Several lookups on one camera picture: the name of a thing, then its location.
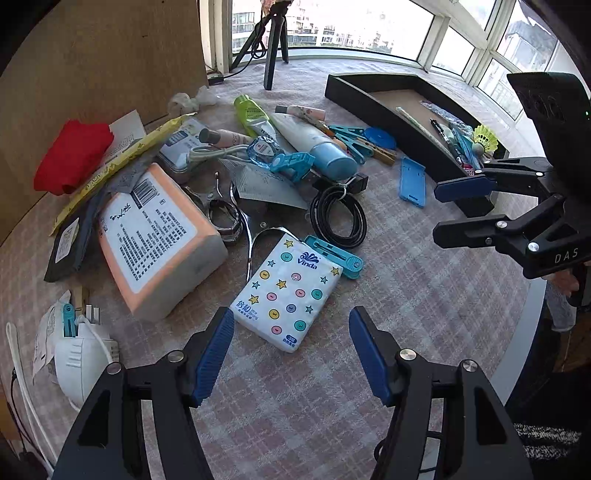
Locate teal plastic clothes peg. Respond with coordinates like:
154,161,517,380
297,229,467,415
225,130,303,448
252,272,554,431
304,235,365,280

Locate yellow shuttlecock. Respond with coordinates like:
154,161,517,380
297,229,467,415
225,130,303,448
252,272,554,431
472,125,498,157

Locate crumpled white tissue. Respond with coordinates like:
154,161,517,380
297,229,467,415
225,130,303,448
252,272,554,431
167,85,219,117

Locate black marker pen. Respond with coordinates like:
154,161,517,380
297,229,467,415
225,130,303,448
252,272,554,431
430,119,468,165

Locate plaid tablecloth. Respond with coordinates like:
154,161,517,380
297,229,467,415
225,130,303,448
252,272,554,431
1,59,546,479

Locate blue cap lotion tube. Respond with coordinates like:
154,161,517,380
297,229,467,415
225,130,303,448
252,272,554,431
270,113,358,182

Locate black tripod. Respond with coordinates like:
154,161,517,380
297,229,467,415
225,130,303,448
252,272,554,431
226,1,293,91

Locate vinda tissue pack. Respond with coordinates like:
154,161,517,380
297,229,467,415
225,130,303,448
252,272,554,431
230,234,342,353

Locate white respirator mask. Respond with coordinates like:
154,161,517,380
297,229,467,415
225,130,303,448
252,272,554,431
54,315,119,409

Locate yellow paper chopstick sleeve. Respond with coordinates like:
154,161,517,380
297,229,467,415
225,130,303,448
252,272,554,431
49,112,195,236

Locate blue tape measure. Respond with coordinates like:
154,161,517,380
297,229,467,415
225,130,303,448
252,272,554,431
363,127,397,150

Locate white box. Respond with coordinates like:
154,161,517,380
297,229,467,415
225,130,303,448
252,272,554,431
102,110,145,163

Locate blue phone stand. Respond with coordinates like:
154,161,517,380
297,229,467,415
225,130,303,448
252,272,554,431
399,157,426,208

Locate teal clip pair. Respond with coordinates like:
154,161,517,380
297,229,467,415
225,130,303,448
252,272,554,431
329,125,374,165

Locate green tube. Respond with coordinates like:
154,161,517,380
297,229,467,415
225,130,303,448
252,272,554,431
233,94,276,140

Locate red cloth pouch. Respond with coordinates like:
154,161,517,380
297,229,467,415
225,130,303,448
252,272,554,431
33,120,114,196

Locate right hand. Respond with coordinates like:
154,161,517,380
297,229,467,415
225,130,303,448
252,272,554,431
544,269,590,298

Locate black coiled cable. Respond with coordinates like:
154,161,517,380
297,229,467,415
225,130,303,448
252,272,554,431
308,185,369,250

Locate orange tissue pack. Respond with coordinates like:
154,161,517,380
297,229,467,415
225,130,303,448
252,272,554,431
98,163,228,321

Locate wooden clothes peg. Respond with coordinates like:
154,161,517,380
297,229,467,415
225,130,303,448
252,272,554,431
366,143,396,166

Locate pink small bottle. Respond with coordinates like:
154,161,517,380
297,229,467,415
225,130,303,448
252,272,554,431
274,105,325,121

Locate wooden board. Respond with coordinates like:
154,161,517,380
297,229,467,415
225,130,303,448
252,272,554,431
1,1,206,237

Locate black tray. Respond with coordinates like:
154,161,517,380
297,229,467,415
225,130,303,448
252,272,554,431
324,72,509,218

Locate paper chopsticks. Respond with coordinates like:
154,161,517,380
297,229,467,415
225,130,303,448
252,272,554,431
394,106,452,158

